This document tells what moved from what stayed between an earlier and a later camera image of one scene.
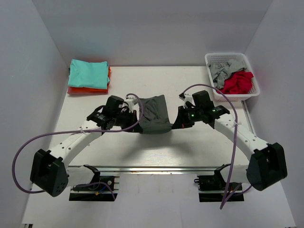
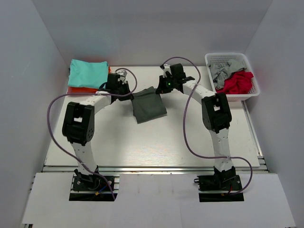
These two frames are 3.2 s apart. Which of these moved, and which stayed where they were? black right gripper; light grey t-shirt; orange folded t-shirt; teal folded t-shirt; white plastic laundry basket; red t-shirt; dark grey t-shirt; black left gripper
Moved: dark grey t-shirt; black right gripper; black left gripper
Stayed: white plastic laundry basket; teal folded t-shirt; red t-shirt; orange folded t-shirt; light grey t-shirt
